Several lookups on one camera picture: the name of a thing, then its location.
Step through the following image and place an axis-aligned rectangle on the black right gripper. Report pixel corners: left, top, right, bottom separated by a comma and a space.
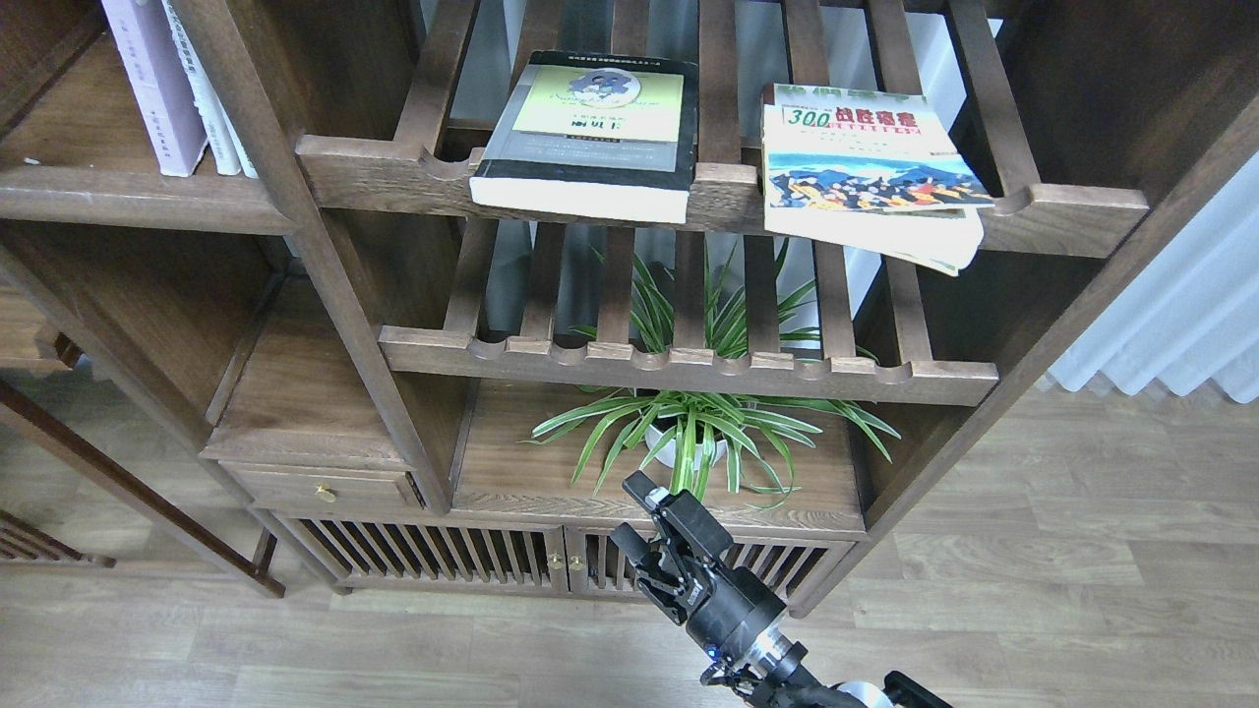
611, 471, 788, 671

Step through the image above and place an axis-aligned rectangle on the colourful 300 paperback book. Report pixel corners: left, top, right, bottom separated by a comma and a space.
760, 84, 993, 276

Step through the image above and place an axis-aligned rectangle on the pale purple book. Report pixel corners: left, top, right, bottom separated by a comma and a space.
102, 1, 208, 178

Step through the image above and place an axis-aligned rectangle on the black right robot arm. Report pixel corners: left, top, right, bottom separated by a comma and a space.
612, 471, 947, 707

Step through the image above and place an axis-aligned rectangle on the white plant pot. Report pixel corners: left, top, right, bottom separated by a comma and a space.
645, 417, 728, 470

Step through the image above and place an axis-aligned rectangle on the green spider plant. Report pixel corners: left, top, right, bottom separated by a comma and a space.
522, 247, 901, 509

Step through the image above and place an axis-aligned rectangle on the dark wooden bookshelf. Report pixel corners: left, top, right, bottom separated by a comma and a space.
3, 1, 1256, 616

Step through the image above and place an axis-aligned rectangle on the black and yellow book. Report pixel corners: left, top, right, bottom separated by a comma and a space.
468, 50, 697, 224

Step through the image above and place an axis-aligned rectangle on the white curtain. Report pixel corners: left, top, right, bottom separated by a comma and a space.
1040, 156, 1258, 404

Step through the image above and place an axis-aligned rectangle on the white book right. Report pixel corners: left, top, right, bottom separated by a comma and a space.
214, 93, 258, 179

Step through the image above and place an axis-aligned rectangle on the white book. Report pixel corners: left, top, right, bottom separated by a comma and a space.
214, 93, 258, 179
162, 1, 243, 175

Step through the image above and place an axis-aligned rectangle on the white book left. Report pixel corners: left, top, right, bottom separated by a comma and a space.
162, 1, 243, 175

